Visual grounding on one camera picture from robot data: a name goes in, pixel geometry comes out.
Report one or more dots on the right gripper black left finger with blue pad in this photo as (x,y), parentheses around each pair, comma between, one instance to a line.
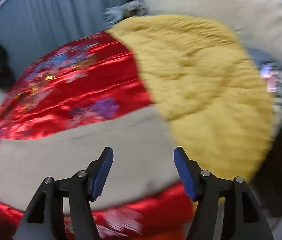
(44,218)

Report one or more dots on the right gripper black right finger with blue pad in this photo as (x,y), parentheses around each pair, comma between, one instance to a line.
(243,217)

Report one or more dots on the beige fabric pant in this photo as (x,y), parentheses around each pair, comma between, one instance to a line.
(143,159)

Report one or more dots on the yellow dotted plush blanket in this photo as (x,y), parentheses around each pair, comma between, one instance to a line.
(205,86)

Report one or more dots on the cluttered bedside items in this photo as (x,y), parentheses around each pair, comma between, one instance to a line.
(270,70)

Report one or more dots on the red floral satin quilt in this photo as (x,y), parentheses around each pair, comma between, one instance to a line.
(84,82)

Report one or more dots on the patterned clothes pile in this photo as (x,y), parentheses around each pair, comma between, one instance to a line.
(131,8)

